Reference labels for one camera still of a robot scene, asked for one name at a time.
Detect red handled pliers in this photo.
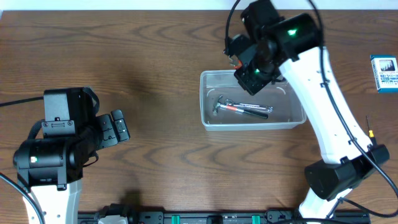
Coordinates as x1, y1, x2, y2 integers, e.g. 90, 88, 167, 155
228, 55, 243, 70

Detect silver ratchet wrench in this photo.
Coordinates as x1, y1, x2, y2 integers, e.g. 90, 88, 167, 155
225, 99, 274, 113

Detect clear plastic storage container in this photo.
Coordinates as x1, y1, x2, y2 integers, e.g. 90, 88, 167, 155
200, 70, 307, 131

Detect small hammer with black grip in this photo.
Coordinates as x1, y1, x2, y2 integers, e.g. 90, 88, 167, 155
212, 95, 269, 119

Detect blue and white box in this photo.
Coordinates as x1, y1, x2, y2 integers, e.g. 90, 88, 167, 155
370, 55, 397, 93

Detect black yellow screwdriver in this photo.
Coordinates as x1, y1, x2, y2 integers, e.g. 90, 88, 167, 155
366, 115, 377, 147

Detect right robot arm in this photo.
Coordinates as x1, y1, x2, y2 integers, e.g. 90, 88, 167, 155
224, 1, 389, 223

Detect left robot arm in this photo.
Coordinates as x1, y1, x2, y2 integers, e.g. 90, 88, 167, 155
13, 87, 130, 223

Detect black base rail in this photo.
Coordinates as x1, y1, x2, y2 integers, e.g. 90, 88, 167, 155
77, 203, 371, 224

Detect left black cable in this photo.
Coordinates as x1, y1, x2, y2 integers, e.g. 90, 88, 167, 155
0, 96, 46, 224

